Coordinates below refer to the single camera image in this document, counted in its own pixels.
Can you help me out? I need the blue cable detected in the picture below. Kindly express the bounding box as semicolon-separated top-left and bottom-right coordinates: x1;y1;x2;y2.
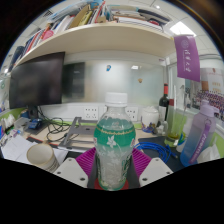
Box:
134;141;173;164

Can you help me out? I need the white wall socket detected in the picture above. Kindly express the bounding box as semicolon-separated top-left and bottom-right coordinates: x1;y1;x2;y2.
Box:
125;106;140;122
83;105;100;121

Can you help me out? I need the black desk mat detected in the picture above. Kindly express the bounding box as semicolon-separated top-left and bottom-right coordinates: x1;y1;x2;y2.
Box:
64;135;188;174

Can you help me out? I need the purple translucent water bottle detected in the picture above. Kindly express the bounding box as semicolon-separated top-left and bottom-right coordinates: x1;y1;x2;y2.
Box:
179;99;218;168

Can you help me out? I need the white lidded ceramic jar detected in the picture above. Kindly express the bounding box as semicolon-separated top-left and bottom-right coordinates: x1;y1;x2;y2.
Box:
141;106;160;133

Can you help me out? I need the white patterned ceramic cup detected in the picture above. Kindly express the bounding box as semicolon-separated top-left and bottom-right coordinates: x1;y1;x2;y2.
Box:
26;143;60;174

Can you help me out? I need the clear green-labelled drink bottle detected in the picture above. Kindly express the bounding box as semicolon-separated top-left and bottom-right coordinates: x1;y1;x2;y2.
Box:
93;92;137;192

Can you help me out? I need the tall clear green glass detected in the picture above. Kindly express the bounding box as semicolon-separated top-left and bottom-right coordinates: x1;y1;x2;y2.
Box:
164;99;188;148

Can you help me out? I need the dark wine bottle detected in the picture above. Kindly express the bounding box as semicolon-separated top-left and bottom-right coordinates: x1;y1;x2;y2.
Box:
158;83;170;126

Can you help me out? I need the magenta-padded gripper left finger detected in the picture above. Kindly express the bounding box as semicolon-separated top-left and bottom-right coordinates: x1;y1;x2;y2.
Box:
53;147;100;190

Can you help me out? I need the flat round red coaster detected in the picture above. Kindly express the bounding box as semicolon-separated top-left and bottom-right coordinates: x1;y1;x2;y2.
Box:
93;179;130;192

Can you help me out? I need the group photo poster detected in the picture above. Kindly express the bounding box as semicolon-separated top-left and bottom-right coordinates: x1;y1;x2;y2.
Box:
194;68;224;123

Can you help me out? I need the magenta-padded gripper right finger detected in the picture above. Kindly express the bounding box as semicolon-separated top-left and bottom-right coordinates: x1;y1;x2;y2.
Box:
126;147;174;190

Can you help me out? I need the wall shelf full of books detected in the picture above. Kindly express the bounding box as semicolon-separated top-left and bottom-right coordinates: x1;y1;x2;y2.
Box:
9;0;176;68

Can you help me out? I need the black computer monitor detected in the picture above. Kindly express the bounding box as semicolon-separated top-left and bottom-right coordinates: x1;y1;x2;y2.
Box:
8;51;66;121

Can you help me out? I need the black cable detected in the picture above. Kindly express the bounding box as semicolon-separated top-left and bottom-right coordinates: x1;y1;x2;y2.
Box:
38;106;73;143

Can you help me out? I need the grey metal laptop stand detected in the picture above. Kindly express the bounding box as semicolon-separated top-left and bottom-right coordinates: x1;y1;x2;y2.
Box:
58;116;101;153

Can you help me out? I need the purple hanging banner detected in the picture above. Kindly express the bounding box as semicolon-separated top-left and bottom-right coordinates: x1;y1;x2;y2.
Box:
173;34;201;83

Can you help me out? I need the small blue device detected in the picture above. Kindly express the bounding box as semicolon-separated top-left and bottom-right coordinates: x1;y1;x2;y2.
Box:
27;118;44;131

